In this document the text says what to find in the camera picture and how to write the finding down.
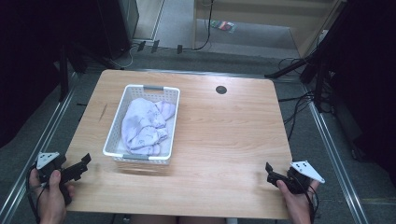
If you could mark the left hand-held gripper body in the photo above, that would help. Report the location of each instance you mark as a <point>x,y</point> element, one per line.
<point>49,165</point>

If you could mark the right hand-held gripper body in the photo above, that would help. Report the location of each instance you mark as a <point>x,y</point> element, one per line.
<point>297,179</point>

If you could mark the person's right hand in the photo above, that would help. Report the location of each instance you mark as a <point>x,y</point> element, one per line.
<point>295,207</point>

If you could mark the person's left hand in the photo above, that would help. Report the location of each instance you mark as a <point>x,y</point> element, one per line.
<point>51,199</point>

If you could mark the lavender cloth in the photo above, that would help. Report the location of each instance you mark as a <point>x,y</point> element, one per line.
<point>141,127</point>

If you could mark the white plastic basket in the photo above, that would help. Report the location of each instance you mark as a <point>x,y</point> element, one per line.
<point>127,102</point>

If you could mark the black round table grommet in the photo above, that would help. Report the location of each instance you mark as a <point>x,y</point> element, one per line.
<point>221,90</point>

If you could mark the black metal stand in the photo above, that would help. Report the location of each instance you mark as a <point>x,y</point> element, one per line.
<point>320,71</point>

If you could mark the black plug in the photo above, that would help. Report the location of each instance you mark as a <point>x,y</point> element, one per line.
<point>141,46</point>
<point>155,46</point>
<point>179,49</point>

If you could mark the black cabinet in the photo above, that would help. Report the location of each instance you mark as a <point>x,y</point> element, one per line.
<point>115,25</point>

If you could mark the light wooden furniture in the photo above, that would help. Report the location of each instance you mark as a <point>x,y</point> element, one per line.
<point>308,28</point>

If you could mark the colourful packet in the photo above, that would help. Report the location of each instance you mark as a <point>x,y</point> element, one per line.
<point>223,25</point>

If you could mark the silver metal floor rail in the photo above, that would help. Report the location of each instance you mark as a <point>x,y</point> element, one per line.
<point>336,158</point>
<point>34,155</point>

